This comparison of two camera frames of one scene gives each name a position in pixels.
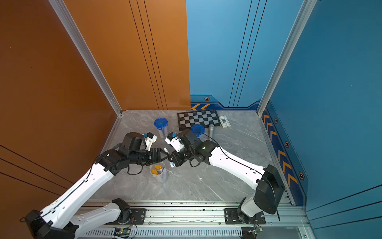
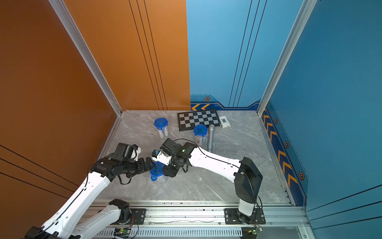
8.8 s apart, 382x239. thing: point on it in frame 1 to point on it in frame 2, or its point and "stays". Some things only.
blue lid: x=160 y=123 stays
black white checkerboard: x=206 y=117 stays
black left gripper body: x=144 y=157 to x=134 y=167
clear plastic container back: x=161 y=124 stays
